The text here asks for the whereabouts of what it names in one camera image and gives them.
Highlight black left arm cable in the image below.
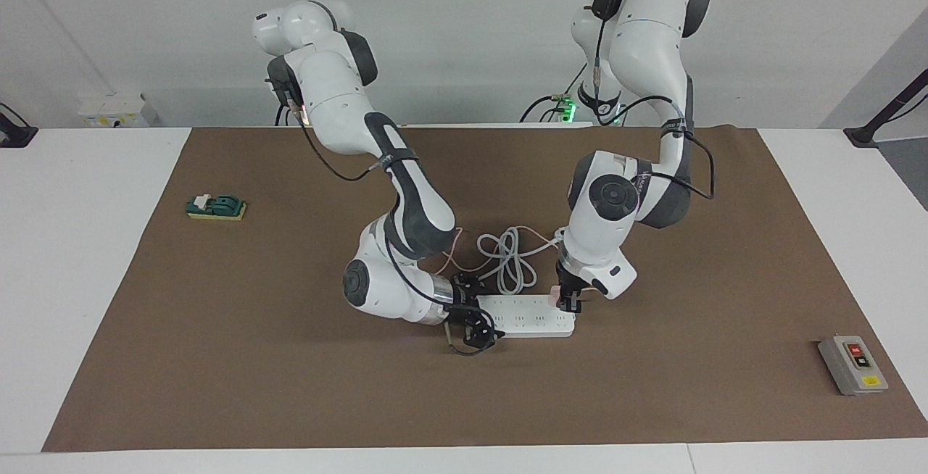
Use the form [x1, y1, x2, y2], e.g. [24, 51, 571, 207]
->
[591, 0, 716, 201]

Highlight green knife switch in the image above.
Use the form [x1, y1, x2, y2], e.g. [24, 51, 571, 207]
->
[186, 194, 248, 222]

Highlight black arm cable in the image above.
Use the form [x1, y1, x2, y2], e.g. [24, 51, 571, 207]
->
[591, 0, 716, 201]
[272, 79, 472, 356]

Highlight black clamp mount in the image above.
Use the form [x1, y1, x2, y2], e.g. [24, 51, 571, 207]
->
[843, 68, 928, 149]
[0, 102, 38, 149]

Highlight white power strip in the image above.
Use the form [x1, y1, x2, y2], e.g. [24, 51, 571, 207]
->
[475, 294, 576, 339]

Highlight pink charging cable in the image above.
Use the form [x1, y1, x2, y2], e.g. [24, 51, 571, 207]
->
[434, 225, 560, 273]

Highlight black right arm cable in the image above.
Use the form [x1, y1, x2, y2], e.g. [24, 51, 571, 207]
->
[272, 79, 472, 356]

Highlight white wall socket box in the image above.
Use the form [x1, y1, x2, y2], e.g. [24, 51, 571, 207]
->
[78, 93, 158, 128]

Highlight grey power strip cord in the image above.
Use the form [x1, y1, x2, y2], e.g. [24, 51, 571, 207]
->
[476, 227, 564, 294]

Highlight brown table mat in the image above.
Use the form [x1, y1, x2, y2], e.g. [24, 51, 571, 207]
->
[41, 125, 928, 453]

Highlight grey on-off switch box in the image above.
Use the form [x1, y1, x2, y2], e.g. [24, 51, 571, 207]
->
[818, 335, 890, 396]

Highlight black base cables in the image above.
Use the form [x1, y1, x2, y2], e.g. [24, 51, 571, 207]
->
[518, 65, 589, 124]

